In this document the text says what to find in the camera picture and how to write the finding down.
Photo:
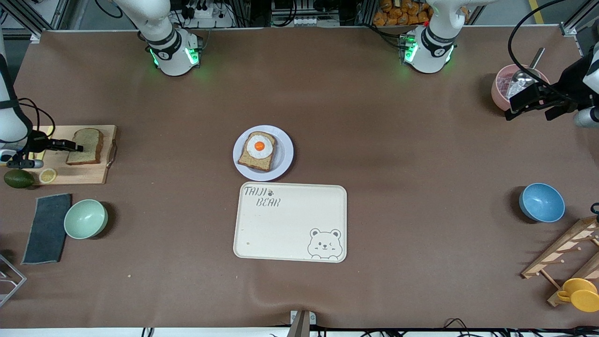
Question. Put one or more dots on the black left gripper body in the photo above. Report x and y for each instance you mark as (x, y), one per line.
(569, 82)

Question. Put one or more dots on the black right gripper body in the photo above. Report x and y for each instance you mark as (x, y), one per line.
(38, 141)

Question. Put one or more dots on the plain brown bread slice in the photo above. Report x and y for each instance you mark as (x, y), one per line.
(89, 152)

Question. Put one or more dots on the pale lilac round plate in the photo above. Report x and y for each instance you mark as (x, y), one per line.
(284, 159)

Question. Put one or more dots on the cream bear print tray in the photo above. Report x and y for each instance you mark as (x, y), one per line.
(285, 224)

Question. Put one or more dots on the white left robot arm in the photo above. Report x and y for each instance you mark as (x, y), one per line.
(430, 51)

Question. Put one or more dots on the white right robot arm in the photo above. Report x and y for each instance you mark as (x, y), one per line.
(9, 121)

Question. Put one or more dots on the metal scoop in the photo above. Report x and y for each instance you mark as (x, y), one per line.
(526, 75)

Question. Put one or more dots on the clear ice cubes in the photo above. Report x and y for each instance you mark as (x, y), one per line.
(504, 84)

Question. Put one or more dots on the lemon slice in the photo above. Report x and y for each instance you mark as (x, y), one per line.
(47, 175)

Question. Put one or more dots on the wooden cutting board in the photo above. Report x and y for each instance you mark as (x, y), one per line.
(79, 173)

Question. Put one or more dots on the pink bowl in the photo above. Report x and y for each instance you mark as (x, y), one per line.
(497, 96)

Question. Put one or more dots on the green avocado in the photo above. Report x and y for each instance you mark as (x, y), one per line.
(18, 179)

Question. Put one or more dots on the mint green bowl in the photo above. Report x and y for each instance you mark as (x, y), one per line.
(85, 219)

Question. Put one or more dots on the dark grey cloth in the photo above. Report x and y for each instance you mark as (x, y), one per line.
(47, 229)

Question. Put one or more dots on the blue bowl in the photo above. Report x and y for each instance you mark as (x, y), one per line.
(542, 202)

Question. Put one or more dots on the wooden rack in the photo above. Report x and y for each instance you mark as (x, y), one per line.
(568, 245)

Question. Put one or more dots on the orange pastries pile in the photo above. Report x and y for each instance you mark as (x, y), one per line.
(402, 14)

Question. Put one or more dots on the yellow cup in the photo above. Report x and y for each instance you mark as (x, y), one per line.
(582, 296)

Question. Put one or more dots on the white power strip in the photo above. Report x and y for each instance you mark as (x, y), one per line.
(206, 14)

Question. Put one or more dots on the bread slice under egg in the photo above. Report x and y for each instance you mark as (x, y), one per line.
(255, 163)

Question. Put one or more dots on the fried egg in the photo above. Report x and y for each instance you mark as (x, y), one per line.
(259, 146)

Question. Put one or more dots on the aluminium frame post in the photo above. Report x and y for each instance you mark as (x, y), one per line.
(35, 18)
(578, 18)

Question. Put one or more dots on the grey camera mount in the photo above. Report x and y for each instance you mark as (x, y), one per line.
(300, 324)

